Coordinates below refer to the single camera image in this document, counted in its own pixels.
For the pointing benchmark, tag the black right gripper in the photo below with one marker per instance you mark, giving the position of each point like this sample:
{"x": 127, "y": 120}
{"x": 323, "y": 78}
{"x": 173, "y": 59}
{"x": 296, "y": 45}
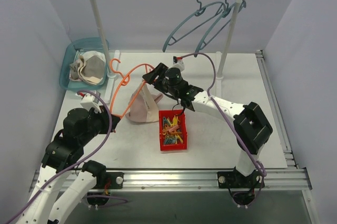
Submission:
{"x": 159, "y": 77}

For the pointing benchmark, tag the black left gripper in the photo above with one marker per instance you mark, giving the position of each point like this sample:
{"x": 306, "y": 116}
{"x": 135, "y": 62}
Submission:
{"x": 106, "y": 121}

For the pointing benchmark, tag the pink beige underwear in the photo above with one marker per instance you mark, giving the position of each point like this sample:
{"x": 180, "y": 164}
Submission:
{"x": 143, "y": 106}

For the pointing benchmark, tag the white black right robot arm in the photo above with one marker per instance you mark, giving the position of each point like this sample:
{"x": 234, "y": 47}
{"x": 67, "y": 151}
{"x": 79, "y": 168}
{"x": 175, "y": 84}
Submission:
{"x": 248, "y": 122}

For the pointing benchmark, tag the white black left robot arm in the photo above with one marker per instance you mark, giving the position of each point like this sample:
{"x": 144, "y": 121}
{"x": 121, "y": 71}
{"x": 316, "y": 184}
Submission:
{"x": 80, "y": 126}

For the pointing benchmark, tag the teal hanger inner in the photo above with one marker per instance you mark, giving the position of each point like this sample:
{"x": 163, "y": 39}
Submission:
{"x": 208, "y": 15}

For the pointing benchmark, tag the folded cloths in basket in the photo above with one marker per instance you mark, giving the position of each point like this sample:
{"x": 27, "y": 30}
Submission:
{"x": 88, "y": 67}

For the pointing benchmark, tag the pile of colourful clothespins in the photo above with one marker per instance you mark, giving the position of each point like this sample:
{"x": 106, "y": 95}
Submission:
{"x": 172, "y": 131}

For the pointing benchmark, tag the red plastic bin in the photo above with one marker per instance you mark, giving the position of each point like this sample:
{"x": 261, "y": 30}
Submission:
{"x": 170, "y": 113}

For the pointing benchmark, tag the teal plastic basket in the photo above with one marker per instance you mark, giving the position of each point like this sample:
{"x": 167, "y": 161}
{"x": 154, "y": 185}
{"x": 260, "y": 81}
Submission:
{"x": 78, "y": 46}

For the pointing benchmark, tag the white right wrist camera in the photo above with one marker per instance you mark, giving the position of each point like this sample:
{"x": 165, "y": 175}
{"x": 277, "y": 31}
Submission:
{"x": 178, "y": 63}

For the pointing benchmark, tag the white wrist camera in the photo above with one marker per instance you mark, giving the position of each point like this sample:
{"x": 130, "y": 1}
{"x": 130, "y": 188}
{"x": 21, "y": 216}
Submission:
{"x": 88, "y": 101}
{"x": 178, "y": 63}

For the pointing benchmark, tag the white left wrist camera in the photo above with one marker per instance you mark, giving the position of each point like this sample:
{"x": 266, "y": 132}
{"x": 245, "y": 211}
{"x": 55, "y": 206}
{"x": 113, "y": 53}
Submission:
{"x": 88, "y": 101}

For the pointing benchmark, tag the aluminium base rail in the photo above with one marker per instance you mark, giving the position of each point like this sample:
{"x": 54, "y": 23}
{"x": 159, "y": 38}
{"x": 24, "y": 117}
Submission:
{"x": 206, "y": 179}

